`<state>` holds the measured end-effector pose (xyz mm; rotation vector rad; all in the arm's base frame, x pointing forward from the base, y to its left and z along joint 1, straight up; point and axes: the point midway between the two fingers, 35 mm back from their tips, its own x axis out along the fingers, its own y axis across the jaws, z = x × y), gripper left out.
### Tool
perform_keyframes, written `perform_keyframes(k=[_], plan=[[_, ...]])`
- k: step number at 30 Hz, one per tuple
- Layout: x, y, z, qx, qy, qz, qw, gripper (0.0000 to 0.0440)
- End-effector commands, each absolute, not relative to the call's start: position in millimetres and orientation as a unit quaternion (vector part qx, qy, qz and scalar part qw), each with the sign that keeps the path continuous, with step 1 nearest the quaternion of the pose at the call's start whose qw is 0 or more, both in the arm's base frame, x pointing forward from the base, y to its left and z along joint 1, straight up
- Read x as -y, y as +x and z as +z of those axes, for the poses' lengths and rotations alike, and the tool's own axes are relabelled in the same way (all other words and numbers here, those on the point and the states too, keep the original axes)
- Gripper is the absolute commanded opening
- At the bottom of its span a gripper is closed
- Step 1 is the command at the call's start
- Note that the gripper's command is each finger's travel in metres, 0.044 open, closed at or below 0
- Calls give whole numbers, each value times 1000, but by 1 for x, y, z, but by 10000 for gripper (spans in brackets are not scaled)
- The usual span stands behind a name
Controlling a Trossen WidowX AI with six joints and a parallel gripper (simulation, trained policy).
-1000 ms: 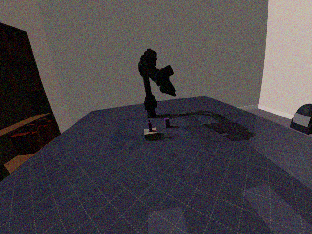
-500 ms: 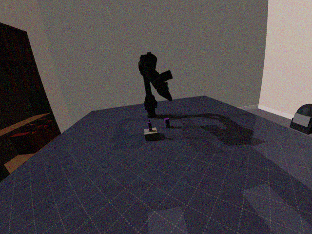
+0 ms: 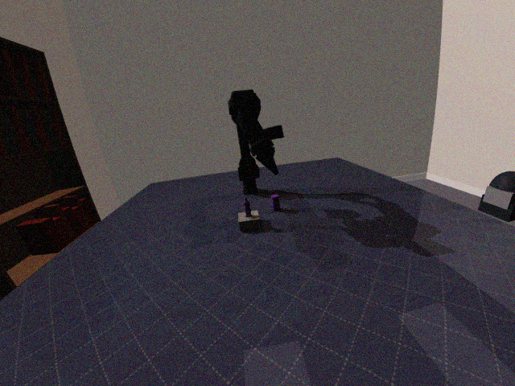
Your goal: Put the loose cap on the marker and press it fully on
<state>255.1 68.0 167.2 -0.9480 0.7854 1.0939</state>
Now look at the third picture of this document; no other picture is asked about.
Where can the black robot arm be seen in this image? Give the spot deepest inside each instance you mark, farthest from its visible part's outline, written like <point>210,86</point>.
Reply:
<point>244,107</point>

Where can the tan rectangular block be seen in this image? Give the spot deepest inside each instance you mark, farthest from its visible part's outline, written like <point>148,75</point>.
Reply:
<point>249,223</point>

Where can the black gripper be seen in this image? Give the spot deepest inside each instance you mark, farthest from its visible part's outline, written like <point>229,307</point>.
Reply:
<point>262,147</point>

